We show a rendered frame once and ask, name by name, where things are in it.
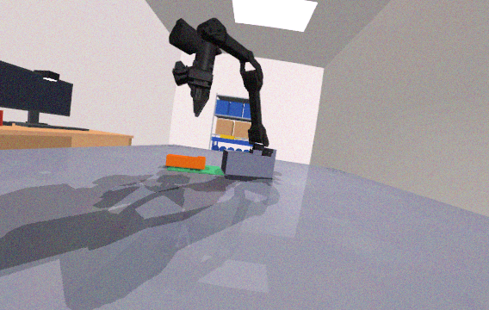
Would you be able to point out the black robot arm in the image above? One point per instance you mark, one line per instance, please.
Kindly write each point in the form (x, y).
(206, 42)

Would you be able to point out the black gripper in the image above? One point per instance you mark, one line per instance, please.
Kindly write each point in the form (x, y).
(201, 80)

